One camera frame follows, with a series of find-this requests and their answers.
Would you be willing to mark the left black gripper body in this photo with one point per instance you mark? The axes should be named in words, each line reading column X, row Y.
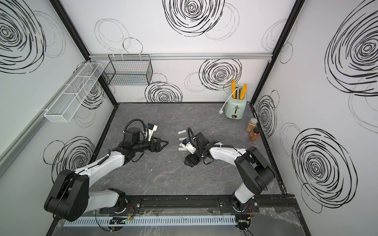
column 146, row 145

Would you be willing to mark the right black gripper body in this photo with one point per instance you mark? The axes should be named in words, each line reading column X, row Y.
column 194, row 158

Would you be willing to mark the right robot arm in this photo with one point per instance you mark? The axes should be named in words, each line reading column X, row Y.
column 255, row 171

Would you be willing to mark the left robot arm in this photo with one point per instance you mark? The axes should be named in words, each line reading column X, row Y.
column 70, row 196

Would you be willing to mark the mint green toaster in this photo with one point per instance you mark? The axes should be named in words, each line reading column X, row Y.
column 235, row 107

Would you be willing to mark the spice jar silver lid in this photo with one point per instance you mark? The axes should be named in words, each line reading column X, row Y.
column 251, row 125

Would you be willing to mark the spice jar black lid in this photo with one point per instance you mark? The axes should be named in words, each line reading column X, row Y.
column 254, row 134

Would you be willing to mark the white mesh shelf basket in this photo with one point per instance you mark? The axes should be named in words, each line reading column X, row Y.
column 74, row 93

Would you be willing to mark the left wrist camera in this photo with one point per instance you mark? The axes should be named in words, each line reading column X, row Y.
column 150, row 129

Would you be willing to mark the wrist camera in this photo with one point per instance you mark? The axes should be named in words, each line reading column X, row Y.
column 150, row 129
column 188, row 146

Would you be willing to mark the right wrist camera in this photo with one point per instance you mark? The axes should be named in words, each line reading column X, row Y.
column 188, row 146

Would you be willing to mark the grey slotted cable duct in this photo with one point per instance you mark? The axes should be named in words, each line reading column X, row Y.
column 193, row 220

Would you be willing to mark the black wire basket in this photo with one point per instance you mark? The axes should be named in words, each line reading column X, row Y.
column 128, row 70

